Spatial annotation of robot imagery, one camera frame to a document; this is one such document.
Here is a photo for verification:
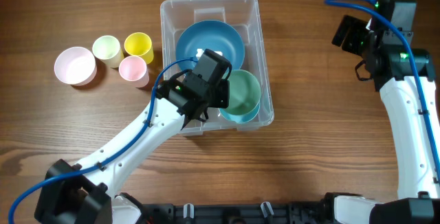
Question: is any cream cup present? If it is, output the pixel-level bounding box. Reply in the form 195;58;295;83
92;35;124;68

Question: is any right blue cable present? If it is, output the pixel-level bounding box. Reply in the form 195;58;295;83
324;0;440;177

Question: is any light blue bowl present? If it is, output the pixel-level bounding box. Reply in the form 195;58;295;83
219;104;260;124

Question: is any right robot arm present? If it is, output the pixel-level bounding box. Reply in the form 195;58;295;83
332;15;439;223

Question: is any dark blue bowl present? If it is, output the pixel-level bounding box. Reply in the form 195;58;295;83
175;20;245;69

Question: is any yellow cup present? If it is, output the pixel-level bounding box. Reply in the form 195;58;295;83
124;32;154;64

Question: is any pink cup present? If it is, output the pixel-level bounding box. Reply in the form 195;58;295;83
118;56;149;88

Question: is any blue cable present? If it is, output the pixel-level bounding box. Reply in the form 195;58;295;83
324;0;440;177
7;56;200;224

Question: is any mint green bowl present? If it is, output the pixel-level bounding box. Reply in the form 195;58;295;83
225;69;261;115

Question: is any pink bowl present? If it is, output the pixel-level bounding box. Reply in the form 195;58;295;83
54;47;97;86

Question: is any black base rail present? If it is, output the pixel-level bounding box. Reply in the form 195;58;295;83
140;201;335;224

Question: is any clear plastic storage container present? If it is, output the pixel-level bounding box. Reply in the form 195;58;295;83
160;0;274;136

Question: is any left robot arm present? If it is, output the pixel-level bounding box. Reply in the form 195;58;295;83
34;49;232;223

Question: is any left blue cable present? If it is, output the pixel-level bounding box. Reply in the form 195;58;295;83
7;56;200;224

